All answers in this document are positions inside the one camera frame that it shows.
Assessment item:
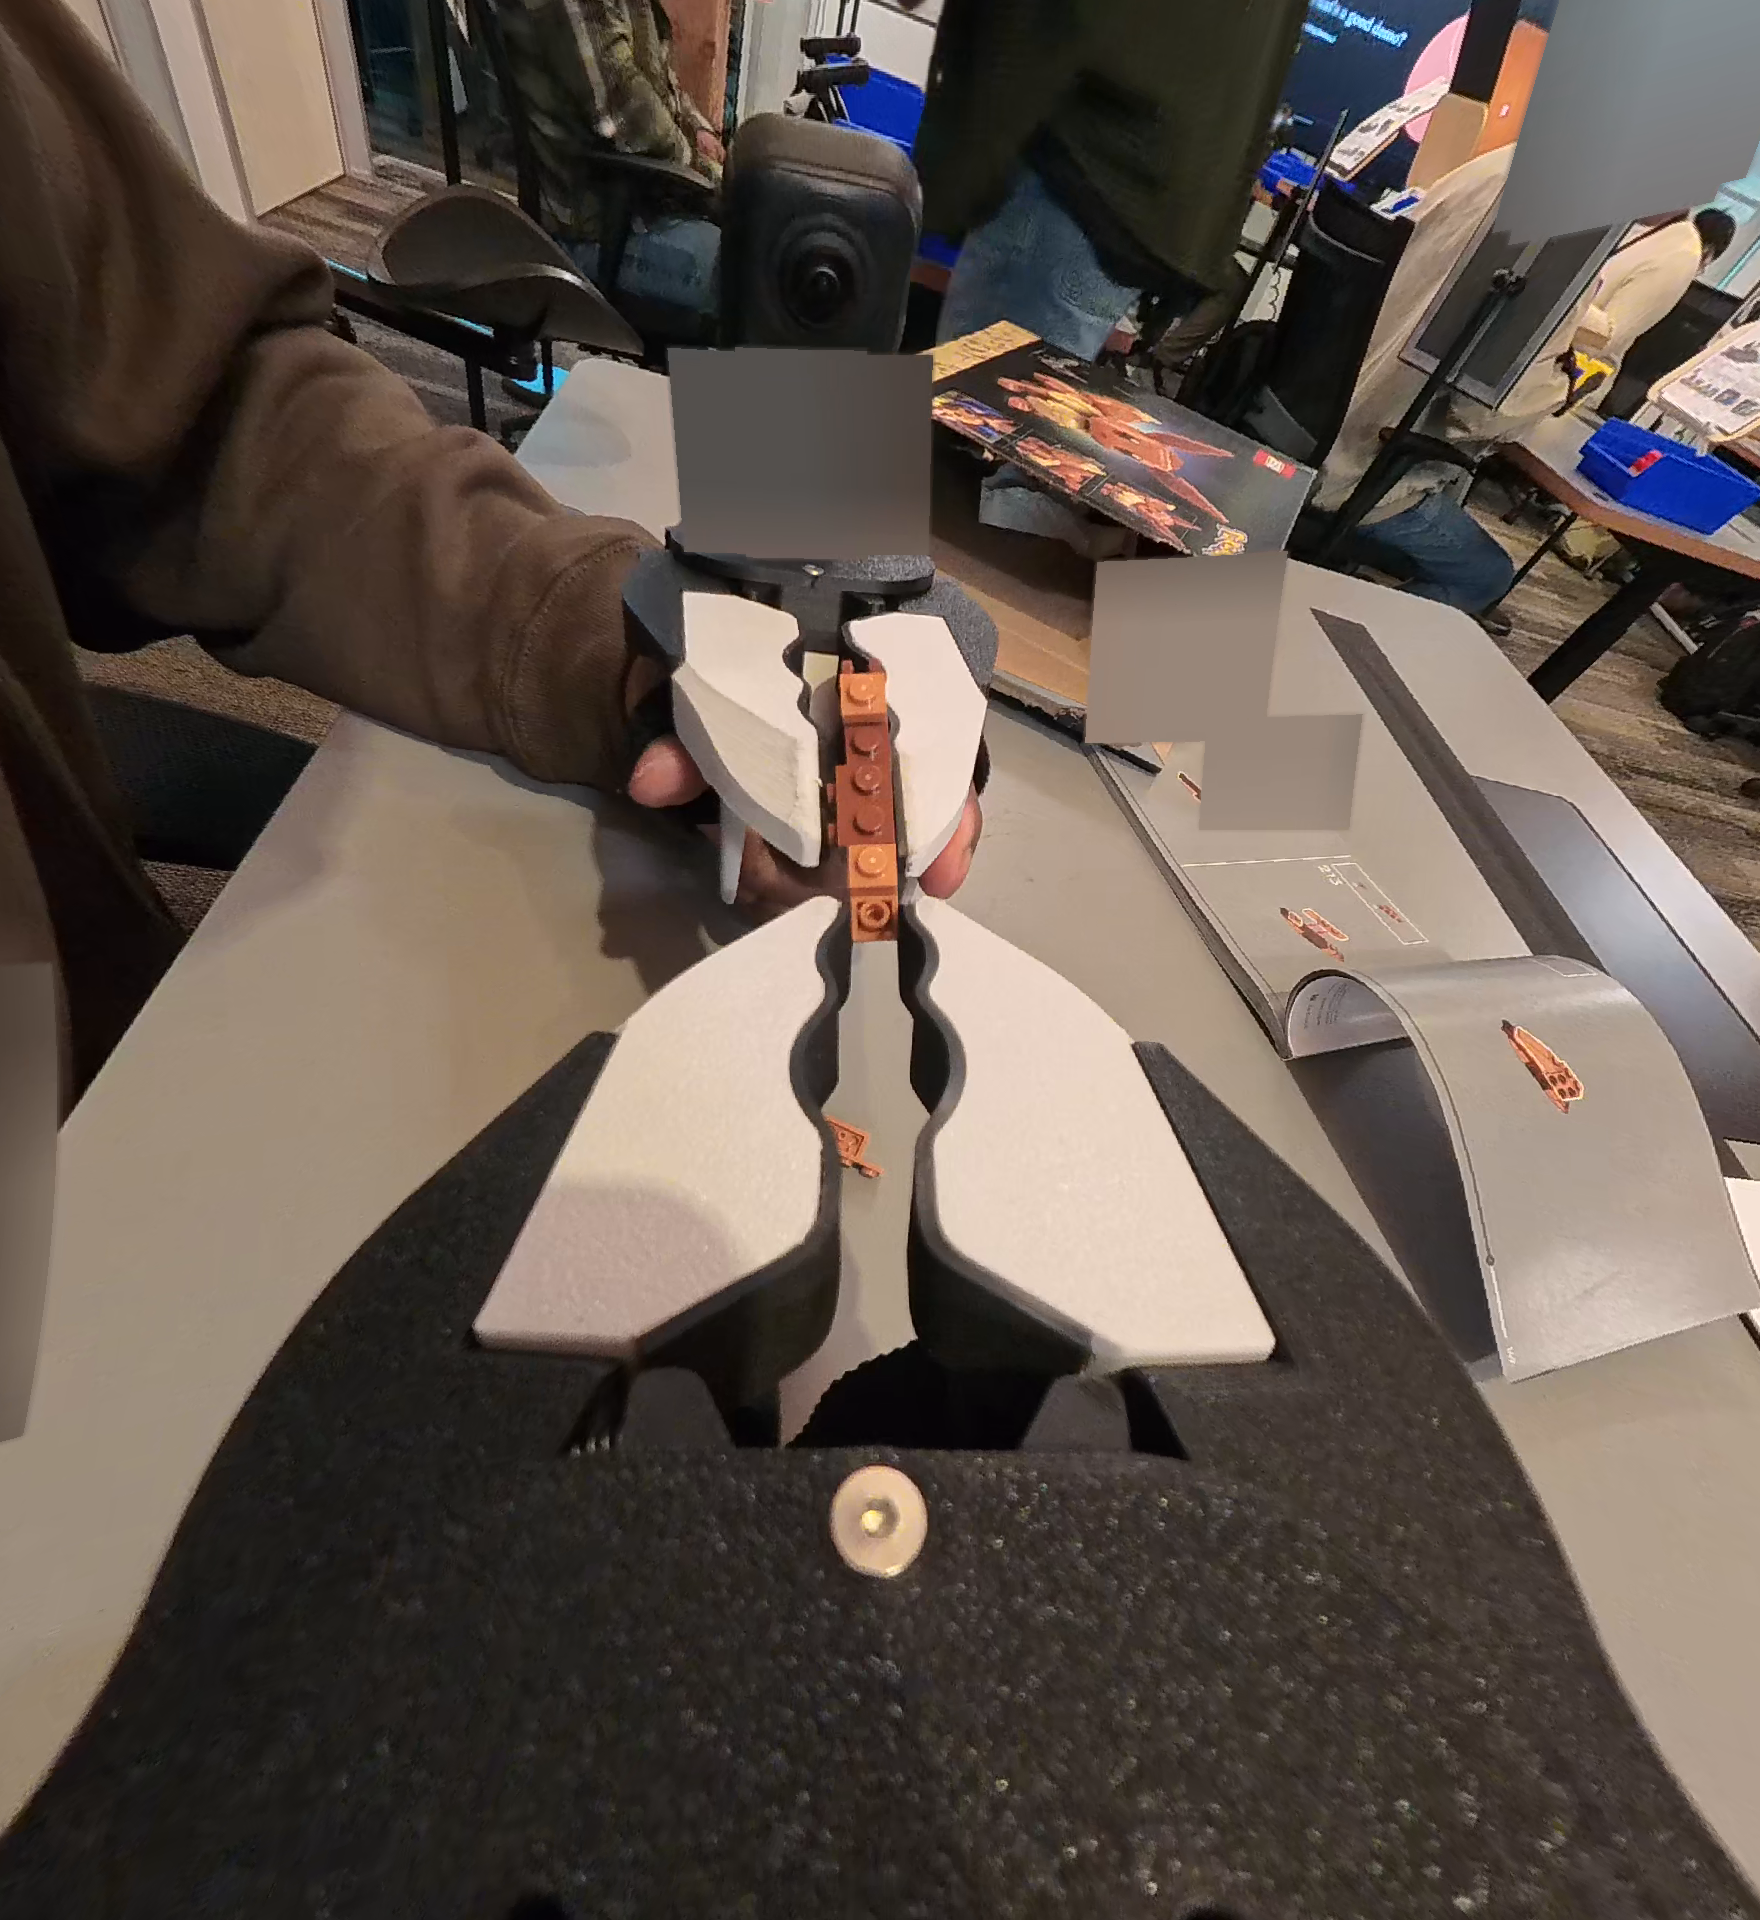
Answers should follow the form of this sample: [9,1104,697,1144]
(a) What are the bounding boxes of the brick set box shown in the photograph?
[926,322,1320,562]

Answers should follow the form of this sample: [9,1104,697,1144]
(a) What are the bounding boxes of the brick instruction booklet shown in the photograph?
[1091,706,1760,1381]

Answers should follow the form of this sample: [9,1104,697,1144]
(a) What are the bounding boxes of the curled grey instruction booklet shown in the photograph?
[1325,608,1760,1158]

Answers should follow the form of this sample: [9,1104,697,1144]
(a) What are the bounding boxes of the black backpack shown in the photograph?
[1661,595,1760,740]

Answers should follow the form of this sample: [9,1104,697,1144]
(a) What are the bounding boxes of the dark brown small brick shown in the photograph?
[833,736,899,889]

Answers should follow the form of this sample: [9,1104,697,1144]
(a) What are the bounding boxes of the white board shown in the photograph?
[1656,286,1760,439]

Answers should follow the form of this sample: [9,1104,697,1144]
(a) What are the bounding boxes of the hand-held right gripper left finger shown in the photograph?
[475,902,843,1368]

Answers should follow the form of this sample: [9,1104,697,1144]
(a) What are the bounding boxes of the stack of blue bins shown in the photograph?
[1580,421,1760,539]

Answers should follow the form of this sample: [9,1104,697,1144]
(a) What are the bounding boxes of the person's left hand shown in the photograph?
[627,676,990,920]

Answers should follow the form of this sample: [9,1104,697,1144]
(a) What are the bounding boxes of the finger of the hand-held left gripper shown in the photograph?
[845,615,990,908]
[671,593,834,908]

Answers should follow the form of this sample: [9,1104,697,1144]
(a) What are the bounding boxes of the person's left forearm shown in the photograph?
[0,0,678,802]

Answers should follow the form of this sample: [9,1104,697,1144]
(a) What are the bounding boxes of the brown brick assembly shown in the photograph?
[831,668,905,942]

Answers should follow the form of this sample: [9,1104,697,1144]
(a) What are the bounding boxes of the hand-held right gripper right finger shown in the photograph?
[911,895,1279,1368]

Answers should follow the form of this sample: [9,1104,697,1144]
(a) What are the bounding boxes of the grey desk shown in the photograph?
[0,355,1760,1920]

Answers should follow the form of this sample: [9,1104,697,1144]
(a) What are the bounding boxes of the wooden office table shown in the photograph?
[1495,435,1760,714]

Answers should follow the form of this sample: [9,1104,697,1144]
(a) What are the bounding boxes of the blue plastic bin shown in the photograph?
[820,61,929,156]

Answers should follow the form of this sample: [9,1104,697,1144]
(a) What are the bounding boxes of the person's dark jacket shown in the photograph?
[0,601,197,1473]

